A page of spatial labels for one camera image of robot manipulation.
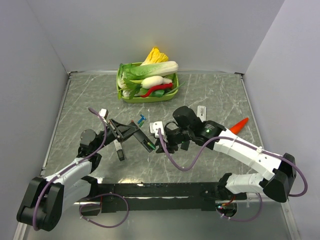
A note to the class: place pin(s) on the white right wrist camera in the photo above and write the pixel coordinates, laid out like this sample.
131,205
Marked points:
155,127

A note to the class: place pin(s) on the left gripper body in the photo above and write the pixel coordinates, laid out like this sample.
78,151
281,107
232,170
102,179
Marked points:
114,126

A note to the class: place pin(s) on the red chili pepper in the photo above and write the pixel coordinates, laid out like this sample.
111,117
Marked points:
156,88

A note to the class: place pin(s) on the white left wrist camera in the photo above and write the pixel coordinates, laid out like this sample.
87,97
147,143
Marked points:
103,113

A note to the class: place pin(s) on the white battery cover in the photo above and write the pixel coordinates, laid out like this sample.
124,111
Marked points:
202,112

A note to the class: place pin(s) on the green parsley sprig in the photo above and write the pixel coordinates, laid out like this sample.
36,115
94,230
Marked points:
128,88

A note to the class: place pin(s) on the black battery cover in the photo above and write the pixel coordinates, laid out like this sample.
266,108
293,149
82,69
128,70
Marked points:
185,145

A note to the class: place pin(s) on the long green napa cabbage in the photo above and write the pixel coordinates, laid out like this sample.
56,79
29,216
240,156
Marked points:
140,72

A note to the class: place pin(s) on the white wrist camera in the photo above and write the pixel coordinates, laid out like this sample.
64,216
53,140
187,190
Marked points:
155,127
103,113

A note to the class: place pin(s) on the orange toy carrot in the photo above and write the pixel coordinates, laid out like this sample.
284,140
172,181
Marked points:
237,128

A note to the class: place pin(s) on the black remote control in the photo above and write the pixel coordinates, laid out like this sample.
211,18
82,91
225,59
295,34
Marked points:
141,137

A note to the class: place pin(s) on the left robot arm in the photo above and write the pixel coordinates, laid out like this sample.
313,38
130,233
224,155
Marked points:
46,198

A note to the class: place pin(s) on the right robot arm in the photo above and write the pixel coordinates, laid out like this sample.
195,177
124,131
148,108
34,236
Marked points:
274,174

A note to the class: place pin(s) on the green plastic tray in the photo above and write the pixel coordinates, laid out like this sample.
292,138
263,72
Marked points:
156,96

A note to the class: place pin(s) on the white toy radish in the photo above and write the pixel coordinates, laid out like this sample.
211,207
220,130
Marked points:
153,81

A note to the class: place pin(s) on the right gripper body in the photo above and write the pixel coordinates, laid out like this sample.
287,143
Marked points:
176,136

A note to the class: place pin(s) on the small green bok choy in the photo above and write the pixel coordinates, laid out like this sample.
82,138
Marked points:
121,74

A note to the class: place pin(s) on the yellow toy cabbage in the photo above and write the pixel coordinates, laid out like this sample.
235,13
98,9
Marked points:
155,56

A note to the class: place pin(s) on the black base bar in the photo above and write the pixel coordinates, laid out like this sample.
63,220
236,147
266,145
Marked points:
114,197

